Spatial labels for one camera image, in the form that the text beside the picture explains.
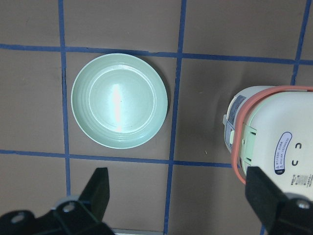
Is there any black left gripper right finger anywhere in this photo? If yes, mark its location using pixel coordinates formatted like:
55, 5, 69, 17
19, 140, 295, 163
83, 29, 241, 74
245, 166, 313, 235

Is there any left green plate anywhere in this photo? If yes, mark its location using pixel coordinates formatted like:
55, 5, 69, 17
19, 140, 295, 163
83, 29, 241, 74
70, 53, 168, 149

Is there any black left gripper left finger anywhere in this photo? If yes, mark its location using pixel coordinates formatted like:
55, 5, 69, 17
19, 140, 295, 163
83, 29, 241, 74
0, 167, 114, 235

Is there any white rice cooker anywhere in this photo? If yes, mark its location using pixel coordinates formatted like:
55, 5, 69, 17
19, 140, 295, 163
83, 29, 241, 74
223, 86, 313, 199

